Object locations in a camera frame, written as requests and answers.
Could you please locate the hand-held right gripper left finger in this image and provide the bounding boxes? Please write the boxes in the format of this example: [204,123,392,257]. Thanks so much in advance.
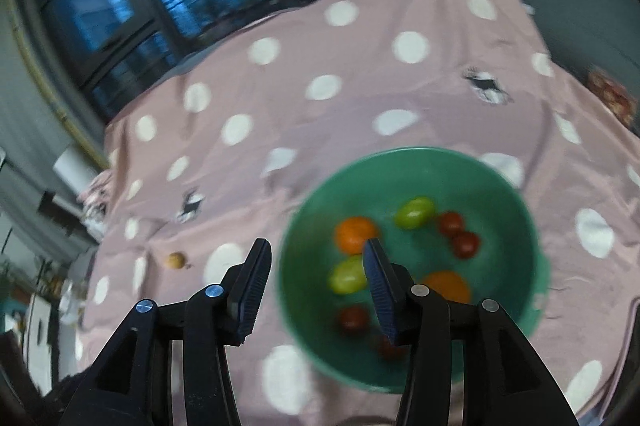
[60,237,273,426]

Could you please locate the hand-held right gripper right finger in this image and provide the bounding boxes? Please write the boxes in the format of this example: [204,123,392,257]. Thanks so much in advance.
[362,237,578,426]

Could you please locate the green fruit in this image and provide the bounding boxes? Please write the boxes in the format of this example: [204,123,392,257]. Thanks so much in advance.
[328,256,370,297]
[395,197,436,229]

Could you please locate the red cherry tomato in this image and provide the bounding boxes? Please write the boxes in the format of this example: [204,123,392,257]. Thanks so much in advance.
[439,211,465,237]
[375,333,407,362]
[452,231,481,259]
[339,306,371,333]

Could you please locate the orange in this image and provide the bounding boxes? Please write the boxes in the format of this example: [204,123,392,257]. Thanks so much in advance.
[422,270,472,305]
[334,216,379,256]

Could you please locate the green bowl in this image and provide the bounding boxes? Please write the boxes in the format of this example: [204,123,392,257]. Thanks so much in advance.
[276,147,551,394]

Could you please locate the pile of clothes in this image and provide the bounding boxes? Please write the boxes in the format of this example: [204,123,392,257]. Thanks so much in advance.
[77,171,116,237]

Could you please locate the pink polka dot blanket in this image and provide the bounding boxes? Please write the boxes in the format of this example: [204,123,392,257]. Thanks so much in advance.
[75,0,640,426]

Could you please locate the white cabinet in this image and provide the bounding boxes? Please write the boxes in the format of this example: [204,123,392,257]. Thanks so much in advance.
[25,291,66,387]

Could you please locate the white paper roll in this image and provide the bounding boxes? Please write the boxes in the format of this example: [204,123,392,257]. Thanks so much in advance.
[52,145,101,187]

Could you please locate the grey curtain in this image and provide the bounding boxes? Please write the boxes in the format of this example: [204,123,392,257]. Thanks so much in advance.
[0,0,108,257]

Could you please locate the red patterned cushion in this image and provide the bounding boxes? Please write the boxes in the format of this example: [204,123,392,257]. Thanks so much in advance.
[585,66,638,129]

